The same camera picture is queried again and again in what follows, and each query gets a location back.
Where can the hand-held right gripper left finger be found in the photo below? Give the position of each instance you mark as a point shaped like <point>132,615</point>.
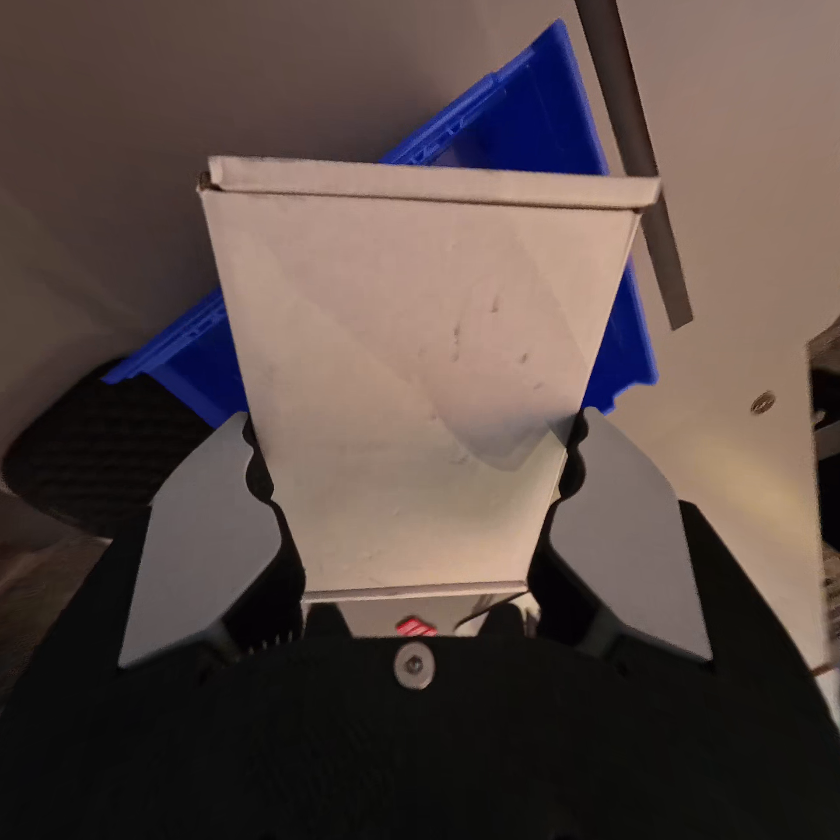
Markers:
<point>203,558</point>

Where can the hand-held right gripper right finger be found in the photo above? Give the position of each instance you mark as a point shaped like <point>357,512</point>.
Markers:
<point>623,551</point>

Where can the white cardboard box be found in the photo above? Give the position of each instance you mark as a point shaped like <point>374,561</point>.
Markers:
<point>407,328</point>

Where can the blue plastic bin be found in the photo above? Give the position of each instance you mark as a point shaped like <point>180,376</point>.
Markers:
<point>525,118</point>

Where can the black round pad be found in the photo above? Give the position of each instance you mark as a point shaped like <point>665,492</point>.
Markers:
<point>85,446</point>

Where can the small metal screw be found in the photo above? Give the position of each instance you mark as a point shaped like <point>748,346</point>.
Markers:
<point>762,402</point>

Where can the red cube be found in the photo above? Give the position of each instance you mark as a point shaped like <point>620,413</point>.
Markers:
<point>417,628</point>

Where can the dark grey strip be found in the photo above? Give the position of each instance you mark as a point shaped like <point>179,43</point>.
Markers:
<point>633,164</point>

